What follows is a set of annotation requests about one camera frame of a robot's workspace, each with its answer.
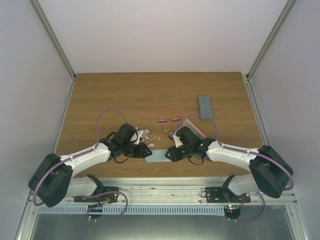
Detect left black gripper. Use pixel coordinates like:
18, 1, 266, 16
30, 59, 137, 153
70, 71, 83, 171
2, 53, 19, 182
122, 142, 152, 159

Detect pink tinted sunglasses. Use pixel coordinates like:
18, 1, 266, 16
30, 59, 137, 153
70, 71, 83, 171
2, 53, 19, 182
156, 104, 182, 125

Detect teal glasses case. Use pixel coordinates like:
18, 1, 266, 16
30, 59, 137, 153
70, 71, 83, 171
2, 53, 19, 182
198, 95, 214, 121

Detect pink glasses case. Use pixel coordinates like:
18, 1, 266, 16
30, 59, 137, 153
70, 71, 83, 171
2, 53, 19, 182
182, 119, 206, 140

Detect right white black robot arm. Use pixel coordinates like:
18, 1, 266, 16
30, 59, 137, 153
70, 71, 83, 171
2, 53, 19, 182
165, 126, 293, 203

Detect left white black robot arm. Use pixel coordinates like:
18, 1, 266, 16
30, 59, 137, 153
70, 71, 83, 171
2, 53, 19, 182
28, 123, 152, 208

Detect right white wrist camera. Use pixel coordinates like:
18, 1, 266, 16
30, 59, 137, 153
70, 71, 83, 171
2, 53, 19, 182
168, 133, 183, 148

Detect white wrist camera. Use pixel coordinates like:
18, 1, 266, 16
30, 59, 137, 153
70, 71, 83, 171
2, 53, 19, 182
134, 130, 147, 145
168, 133, 183, 148

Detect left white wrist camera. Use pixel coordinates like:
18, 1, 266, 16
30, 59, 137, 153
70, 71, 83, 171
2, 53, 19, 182
134, 130, 147, 145

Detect aluminium frame rail front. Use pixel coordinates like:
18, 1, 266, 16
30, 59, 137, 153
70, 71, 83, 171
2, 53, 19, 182
28, 177, 298, 206

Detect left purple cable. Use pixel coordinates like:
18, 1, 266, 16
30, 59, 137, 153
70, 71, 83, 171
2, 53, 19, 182
32, 107, 128, 207

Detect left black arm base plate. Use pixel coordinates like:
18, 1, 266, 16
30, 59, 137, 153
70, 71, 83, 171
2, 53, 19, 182
73, 186, 119, 204

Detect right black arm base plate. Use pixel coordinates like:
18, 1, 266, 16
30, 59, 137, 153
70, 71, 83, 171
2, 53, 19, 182
200, 187, 251, 204

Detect grey slotted cable duct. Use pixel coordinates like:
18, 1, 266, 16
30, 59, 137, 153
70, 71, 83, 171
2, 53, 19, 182
38, 204, 225, 217

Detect left aluminium frame post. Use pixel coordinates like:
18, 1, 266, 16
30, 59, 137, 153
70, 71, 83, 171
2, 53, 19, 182
29, 0, 77, 80

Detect aluminium frame post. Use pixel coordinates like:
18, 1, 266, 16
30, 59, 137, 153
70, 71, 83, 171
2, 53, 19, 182
246, 0, 297, 82
29, 0, 77, 80

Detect right aluminium frame post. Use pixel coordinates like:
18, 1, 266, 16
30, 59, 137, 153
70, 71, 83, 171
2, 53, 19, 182
246, 0, 297, 82

